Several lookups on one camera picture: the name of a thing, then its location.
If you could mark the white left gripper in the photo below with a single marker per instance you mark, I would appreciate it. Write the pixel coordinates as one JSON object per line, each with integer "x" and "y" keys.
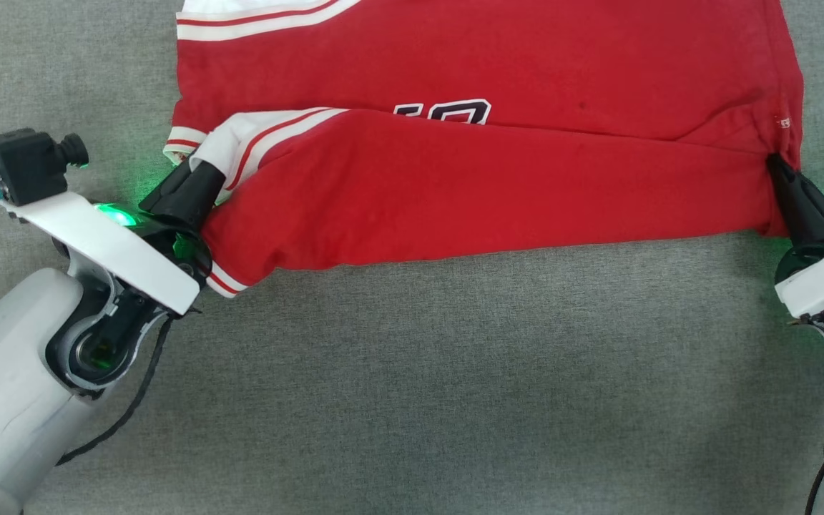
{"x": 119, "y": 250}

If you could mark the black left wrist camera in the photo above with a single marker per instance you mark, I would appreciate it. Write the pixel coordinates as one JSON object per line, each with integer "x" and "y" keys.
{"x": 22, "y": 164}

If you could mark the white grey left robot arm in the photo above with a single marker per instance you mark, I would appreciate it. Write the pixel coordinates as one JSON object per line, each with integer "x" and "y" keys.
{"x": 4, "y": 372}

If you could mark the red white jersey garment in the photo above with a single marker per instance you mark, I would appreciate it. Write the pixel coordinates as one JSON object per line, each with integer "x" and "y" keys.
{"x": 491, "y": 186}

